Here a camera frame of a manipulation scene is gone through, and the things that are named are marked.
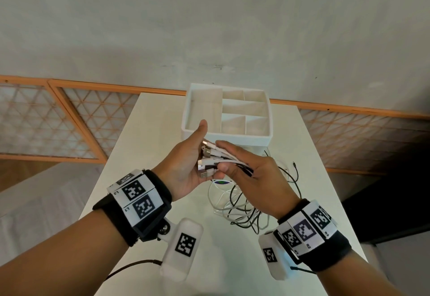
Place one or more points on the dark blue round object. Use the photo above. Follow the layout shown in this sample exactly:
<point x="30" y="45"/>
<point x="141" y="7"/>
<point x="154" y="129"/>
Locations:
<point x="221" y="182"/>

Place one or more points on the black marker wristband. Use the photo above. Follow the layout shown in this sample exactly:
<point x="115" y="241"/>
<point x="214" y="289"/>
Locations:
<point x="332" y="252"/>
<point x="111" y="215"/>

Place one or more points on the person's left forearm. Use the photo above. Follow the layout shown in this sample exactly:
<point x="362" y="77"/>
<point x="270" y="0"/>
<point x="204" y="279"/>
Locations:
<point x="60" y="259"/>

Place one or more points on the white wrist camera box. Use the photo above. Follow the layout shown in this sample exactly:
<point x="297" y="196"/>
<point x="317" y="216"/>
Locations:
<point x="279" y="269"/>
<point x="174" y="262"/>

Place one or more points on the white drawer organizer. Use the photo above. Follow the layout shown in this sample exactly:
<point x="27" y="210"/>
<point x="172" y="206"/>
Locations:
<point x="201" y="104"/>

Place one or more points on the person's left hand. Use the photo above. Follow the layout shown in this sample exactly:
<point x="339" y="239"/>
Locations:
<point x="181" y="168"/>

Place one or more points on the white table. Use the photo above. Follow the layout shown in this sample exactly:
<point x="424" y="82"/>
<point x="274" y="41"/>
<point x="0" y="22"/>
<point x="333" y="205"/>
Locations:
<point x="151" y="138"/>

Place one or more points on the person's right hand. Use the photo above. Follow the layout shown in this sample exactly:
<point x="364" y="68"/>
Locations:
<point x="268" y="188"/>

